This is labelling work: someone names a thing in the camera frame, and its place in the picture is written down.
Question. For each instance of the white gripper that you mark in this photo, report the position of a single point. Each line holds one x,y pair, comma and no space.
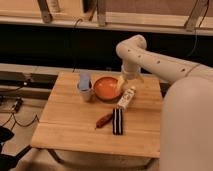
128,73

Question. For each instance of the orange ceramic bowl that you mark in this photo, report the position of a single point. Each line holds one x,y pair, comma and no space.
105,88

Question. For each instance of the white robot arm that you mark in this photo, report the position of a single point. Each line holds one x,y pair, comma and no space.
186,128

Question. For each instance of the white small carton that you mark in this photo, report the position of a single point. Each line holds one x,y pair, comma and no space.
126,97

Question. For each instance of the black white striped block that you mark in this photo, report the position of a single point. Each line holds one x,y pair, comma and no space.
117,121

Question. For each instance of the white cup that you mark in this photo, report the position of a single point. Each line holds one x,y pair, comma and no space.
85,92

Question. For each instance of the blue cloth in cup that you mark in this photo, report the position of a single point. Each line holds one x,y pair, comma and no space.
84,82

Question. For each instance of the red brown sausage toy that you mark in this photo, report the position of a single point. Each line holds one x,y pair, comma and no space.
104,120

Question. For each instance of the wooden table board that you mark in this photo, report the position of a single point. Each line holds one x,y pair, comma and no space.
68,123

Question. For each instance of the black power adapter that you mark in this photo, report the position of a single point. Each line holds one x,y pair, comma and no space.
16,106

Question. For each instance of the metal frame rail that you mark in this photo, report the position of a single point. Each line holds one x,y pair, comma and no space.
14,79

